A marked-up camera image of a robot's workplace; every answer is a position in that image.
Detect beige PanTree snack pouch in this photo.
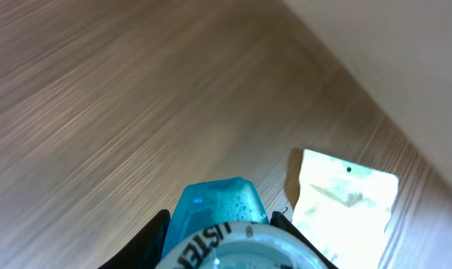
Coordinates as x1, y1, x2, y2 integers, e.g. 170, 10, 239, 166
292, 149, 399, 268

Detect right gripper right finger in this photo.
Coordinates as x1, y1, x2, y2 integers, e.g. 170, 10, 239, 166
270, 211, 338, 269

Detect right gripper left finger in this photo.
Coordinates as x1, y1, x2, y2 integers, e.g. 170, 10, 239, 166
99, 209, 171, 269

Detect blue bottle with white cap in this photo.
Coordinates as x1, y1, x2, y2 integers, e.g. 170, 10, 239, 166
158, 177, 328, 269

